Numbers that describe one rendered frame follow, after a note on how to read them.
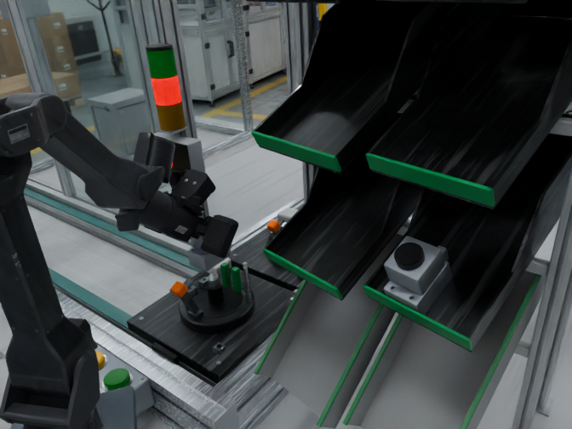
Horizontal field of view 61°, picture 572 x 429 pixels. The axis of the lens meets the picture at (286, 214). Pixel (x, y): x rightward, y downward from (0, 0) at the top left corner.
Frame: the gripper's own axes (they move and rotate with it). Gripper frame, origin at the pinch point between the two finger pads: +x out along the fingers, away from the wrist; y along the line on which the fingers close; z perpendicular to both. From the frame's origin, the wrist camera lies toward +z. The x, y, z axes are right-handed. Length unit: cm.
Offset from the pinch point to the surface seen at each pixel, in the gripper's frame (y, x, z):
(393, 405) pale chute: -38.8, 2.9, -12.5
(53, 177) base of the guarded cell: 120, 40, 2
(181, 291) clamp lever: -1.0, -1.4, -10.6
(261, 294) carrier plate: -4.0, 16.6, -6.6
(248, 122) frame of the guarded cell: 82, 86, 55
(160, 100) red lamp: 18.1, -6.5, 20.0
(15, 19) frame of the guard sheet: 75, -13, 33
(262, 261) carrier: 3.2, 23.0, -0.5
